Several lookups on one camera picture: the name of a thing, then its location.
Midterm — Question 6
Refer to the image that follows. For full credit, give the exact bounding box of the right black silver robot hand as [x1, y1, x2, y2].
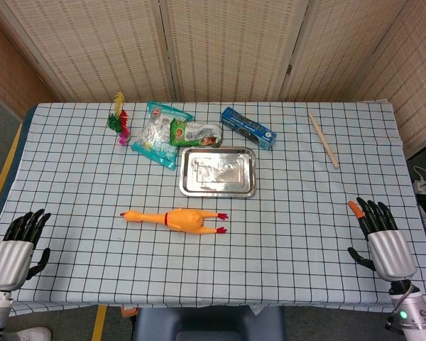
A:
[346, 197, 418, 283]

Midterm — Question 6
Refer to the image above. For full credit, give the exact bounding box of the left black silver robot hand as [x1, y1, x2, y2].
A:
[0, 208, 53, 292]

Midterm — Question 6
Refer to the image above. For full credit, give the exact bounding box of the orange rubber chicken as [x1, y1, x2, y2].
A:
[119, 207, 230, 236]

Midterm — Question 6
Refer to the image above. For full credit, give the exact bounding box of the stainless steel tray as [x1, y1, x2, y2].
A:
[178, 146, 259, 199]

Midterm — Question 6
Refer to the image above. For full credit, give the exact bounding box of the white shoe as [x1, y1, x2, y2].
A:
[3, 326, 53, 341]

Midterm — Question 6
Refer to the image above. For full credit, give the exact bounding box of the checked white tablecloth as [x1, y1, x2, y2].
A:
[0, 102, 426, 317]

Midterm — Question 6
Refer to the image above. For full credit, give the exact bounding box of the wooden stick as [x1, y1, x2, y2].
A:
[308, 113, 340, 170]

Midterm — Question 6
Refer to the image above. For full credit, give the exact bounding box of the colourful feather shuttlecock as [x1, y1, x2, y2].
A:
[106, 91, 131, 146]

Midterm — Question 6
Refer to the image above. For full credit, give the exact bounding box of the teal snack bag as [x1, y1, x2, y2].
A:
[130, 101, 195, 171]

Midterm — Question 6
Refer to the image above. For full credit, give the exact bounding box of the blue cardboard box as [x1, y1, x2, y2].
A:
[220, 106, 278, 151]

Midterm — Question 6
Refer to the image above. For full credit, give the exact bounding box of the dark blue robot torso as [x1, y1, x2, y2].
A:
[133, 305, 287, 341]

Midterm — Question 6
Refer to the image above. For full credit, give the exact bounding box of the green snack bag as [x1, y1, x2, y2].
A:
[169, 118, 224, 148]

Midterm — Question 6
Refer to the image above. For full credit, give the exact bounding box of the beige woven folding screen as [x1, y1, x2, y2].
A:
[0, 0, 426, 157]

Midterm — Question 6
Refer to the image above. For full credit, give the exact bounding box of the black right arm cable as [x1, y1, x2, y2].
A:
[383, 280, 415, 334]

